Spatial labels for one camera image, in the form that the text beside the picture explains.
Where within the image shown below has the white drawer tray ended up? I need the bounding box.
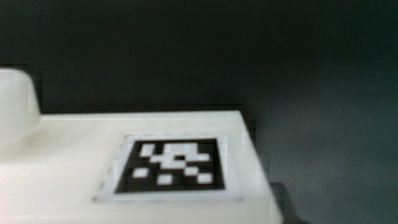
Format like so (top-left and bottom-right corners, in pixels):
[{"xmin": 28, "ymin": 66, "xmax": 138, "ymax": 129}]
[{"xmin": 0, "ymin": 68, "xmax": 282, "ymax": 224}]

